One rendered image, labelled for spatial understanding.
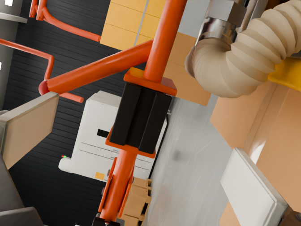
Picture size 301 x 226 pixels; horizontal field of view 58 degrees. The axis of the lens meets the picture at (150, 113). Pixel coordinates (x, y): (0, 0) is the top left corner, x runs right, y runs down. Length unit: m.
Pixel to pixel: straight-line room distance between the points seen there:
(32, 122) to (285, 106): 0.24
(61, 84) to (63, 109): 11.32
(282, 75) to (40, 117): 0.21
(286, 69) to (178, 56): 1.54
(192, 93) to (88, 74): 1.54
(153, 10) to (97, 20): 3.88
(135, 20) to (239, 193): 7.48
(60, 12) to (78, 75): 11.10
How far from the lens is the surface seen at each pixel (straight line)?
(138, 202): 7.10
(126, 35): 7.61
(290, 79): 0.26
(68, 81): 0.33
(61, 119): 11.80
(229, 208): 1.35
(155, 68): 0.30
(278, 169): 0.29
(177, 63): 1.80
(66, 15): 11.31
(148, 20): 7.60
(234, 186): 0.19
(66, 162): 8.89
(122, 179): 0.34
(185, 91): 1.83
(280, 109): 0.31
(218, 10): 0.32
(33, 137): 0.17
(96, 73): 0.32
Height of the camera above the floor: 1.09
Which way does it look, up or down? 4 degrees down
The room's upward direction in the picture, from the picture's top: 73 degrees counter-clockwise
